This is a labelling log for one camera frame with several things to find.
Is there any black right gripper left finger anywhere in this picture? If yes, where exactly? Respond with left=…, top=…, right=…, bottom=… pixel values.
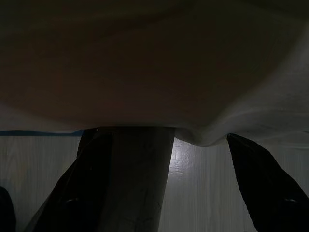
left=35, top=129, right=113, bottom=232

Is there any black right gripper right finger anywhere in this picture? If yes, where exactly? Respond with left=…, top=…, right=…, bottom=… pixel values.
left=226, top=133, right=309, bottom=232

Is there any white soft pillow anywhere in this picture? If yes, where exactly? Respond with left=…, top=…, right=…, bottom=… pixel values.
left=0, top=0, right=309, bottom=148

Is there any blue strip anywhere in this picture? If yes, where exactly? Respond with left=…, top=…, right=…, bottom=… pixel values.
left=0, top=130, right=84, bottom=138

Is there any dark rounded object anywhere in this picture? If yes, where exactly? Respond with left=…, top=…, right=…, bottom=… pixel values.
left=0, top=185, right=17, bottom=232

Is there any dark grey veined post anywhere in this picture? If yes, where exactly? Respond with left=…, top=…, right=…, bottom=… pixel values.
left=100, top=126, right=175, bottom=232

